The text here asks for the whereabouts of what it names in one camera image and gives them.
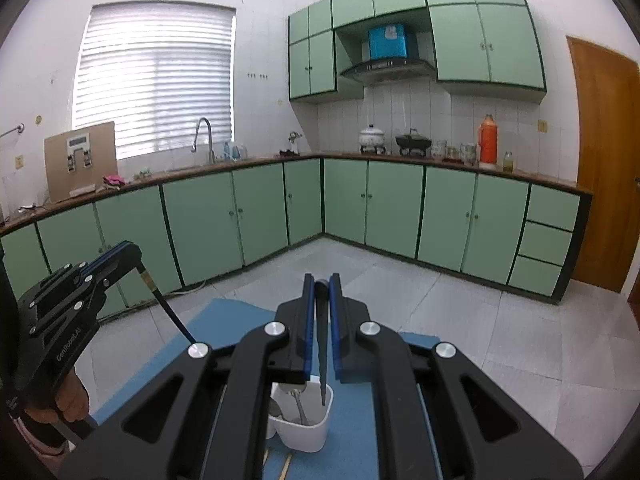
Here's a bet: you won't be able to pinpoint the wooden door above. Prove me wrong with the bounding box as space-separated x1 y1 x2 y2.
565 35 640 295

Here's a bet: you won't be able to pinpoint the white plastic utensil holder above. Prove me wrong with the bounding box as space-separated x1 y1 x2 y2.
266 375 335 454

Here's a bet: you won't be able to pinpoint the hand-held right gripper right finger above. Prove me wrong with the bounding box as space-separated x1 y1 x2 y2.
329 274 583 480

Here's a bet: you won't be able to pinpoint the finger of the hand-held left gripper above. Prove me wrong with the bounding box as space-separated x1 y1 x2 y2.
92 255 143 288
82 241 140 276

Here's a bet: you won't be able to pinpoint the white window blinds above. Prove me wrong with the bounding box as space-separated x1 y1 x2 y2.
72 5 237 162

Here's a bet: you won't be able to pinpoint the orange thermos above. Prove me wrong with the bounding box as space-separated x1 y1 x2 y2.
477 114 500 170

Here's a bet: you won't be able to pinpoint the green base cabinets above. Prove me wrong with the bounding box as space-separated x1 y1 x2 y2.
0 152 593 323

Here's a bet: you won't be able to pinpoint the steel kitchen faucet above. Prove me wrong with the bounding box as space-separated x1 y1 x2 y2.
191 117 217 164

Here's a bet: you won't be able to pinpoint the range hood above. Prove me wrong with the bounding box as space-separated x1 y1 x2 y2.
340 58 437 87

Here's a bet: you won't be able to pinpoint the blue tablecloth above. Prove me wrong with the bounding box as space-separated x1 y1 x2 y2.
94 297 443 480

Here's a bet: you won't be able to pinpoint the green drawer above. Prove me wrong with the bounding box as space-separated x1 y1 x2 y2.
518 220 575 267
507 255 565 298
525 183 582 233

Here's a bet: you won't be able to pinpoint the black wok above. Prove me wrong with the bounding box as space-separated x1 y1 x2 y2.
395 128 432 157

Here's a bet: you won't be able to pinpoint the dark blue chopstick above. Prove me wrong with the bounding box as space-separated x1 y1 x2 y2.
141 267 197 347

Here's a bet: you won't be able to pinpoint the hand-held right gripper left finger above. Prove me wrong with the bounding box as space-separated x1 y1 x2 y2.
57 274 316 480

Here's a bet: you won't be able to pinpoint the large green wall cabinet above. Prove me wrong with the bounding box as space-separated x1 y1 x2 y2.
420 0 549 107

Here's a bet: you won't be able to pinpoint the cardboard box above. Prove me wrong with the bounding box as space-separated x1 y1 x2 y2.
43 121 119 204

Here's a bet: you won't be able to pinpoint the white cooking pot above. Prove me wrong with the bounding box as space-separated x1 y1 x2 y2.
358 123 387 154

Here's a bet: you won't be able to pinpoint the person's left hand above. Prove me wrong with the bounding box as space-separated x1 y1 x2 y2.
25 366 92 441

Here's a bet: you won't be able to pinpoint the small steel spoon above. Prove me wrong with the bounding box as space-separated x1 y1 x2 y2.
279 384 310 425

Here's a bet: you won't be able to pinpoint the blue box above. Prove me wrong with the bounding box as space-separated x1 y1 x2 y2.
368 23 409 60

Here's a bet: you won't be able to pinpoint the black spoon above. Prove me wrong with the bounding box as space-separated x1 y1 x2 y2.
315 279 332 409

